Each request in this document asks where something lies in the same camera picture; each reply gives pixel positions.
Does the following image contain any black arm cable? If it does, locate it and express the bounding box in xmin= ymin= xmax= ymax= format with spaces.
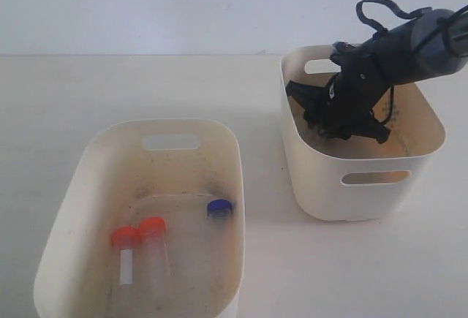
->
xmin=355 ymin=0 xmax=468 ymax=129

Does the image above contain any orange-capped clear tube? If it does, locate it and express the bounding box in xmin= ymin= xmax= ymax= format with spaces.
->
xmin=139 ymin=216 xmax=171 ymax=299

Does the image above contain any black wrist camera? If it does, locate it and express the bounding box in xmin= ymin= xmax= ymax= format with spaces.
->
xmin=331 ymin=41 xmax=356 ymax=56

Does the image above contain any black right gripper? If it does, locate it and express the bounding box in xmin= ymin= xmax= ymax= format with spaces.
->
xmin=285 ymin=53 xmax=390 ymax=144

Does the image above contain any orange-capped tube with label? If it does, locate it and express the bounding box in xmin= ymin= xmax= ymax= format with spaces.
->
xmin=110 ymin=226 xmax=140 ymax=287

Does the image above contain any blue-capped clear tube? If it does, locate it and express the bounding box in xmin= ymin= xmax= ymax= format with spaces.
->
xmin=206 ymin=199 xmax=233 ymax=229

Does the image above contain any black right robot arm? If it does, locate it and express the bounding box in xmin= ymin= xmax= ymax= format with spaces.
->
xmin=285 ymin=7 xmax=467 ymax=144

